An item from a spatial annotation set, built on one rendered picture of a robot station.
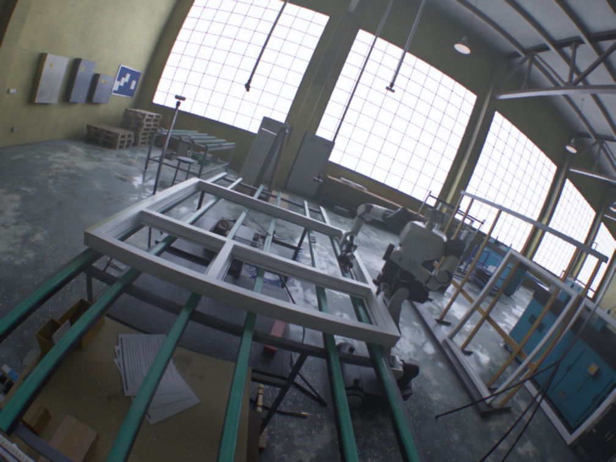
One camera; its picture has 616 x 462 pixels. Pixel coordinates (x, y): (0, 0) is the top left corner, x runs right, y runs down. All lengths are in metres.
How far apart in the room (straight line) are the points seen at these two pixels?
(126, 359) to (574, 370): 4.61
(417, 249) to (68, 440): 1.74
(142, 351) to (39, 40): 6.62
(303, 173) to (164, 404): 8.06
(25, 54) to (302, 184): 8.36
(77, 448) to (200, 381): 0.55
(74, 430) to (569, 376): 4.66
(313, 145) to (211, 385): 7.95
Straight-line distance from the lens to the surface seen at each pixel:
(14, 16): 6.22
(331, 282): 1.52
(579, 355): 4.47
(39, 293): 1.07
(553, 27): 10.31
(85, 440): 0.85
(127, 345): 1.18
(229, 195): 2.45
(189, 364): 1.15
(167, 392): 1.05
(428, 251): 1.62
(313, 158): 8.57
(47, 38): 7.21
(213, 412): 1.04
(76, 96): 7.91
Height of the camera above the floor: 1.53
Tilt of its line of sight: 17 degrees down
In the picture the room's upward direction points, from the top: 22 degrees clockwise
